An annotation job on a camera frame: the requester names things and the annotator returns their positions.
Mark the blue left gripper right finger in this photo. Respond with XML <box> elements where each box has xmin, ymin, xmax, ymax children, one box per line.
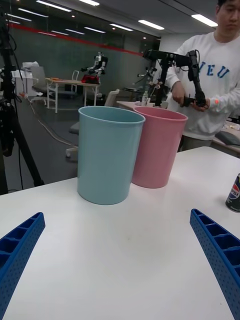
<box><xmin>189</xmin><ymin>208</ymin><xmax>240</xmax><ymax>320</ymax></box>

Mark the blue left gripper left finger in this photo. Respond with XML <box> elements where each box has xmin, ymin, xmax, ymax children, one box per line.
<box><xmin>0</xmin><ymin>211</ymin><xmax>46</xmax><ymax>320</ymax></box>

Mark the black drink can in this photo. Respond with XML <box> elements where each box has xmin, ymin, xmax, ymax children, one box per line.
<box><xmin>225</xmin><ymin>172</ymin><xmax>240</xmax><ymax>213</ymax></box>

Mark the black leader arm device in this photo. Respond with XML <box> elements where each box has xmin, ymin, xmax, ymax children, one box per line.
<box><xmin>142</xmin><ymin>49</ymin><xmax>210</xmax><ymax>113</ymax></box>

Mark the person's left hand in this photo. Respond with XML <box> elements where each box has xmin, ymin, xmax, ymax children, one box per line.
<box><xmin>191</xmin><ymin>98</ymin><xmax>213</xmax><ymax>113</ymax></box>

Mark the person's right hand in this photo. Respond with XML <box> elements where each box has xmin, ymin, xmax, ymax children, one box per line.
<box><xmin>171</xmin><ymin>86</ymin><xmax>189</xmax><ymax>108</ymax></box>

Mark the pink plastic bin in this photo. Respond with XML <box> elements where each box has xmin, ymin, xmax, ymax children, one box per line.
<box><xmin>131</xmin><ymin>106</ymin><xmax>189</xmax><ymax>189</ymax></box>

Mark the pale blue plastic bin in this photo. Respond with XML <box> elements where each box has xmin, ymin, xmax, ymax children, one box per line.
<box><xmin>76</xmin><ymin>105</ymin><xmax>146</xmax><ymax>206</ymax></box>

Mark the black tripod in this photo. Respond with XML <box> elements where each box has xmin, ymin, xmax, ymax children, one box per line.
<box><xmin>156</xmin><ymin>59</ymin><xmax>172</xmax><ymax>108</ymax></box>
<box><xmin>0</xmin><ymin>0</ymin><xmax>46</xmax><ymax>196</ymax></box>

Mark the white office chair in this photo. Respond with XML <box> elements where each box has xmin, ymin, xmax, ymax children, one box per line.
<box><xmin>104</xmin><ymin>88</ymin><xmax>121</xmax><ymax>108</ymax></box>
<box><xmin>65</xmin><ymin>121</ymin><xmax>81</xmax><ymax>159</ymax></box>

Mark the person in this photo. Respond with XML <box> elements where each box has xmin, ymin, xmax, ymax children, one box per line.
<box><xmin>164</xmin><ymin>0</ymin><xmax>240</xmax><ymax>153</ymax></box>

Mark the white cabinet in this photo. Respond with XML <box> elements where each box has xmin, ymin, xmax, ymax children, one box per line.
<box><xmin>11</xmin><ymin>61</ymin><xmax>41</xmax><ymax>97</ymax></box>

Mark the grey office chair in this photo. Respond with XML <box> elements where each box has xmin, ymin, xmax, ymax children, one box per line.
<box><xmin>29</xmin><ymin>66</ymin><xmax>55</xmax><ymax>106</ymax></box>

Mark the wooden desk with white legs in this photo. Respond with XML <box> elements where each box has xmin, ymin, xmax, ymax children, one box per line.
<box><xmin>45</xmin><ymin>77</ymin><xmax>101</xmax><ymax>115</ymax></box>

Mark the red box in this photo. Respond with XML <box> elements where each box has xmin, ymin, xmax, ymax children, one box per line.
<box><xmin>81</xmin><ymin>74</ymin><xmax>100</xmax><ymax>85</ymax></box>

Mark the white humanoid robot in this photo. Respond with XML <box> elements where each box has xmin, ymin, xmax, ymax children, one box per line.
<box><xmin>80</xmin><ymin>51</ymin><xmax>109</xmax><ymax>77</ymax></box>

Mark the ceiling light panel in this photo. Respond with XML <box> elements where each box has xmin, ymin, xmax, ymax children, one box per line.
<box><xmin>191</xmin><ymin>14</ymin><xmax>219</xmax><ymax>27</ymax></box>
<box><xmin>109</xmin><ymin>23</ymin><xmax>134</xmax><ymax>32</ymax></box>
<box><xmin>35</xmin><ymin>0</ymin><xmax>73</xmax><ymax>13</ymax></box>
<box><xmin>84</xmin><ymin>26</ymin><xmax>107</xmax><ymax>34</ymax></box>
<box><xmin>138</xmin><ymin>19</ymin><xmax>165</xmax><ymax>31</ymax></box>

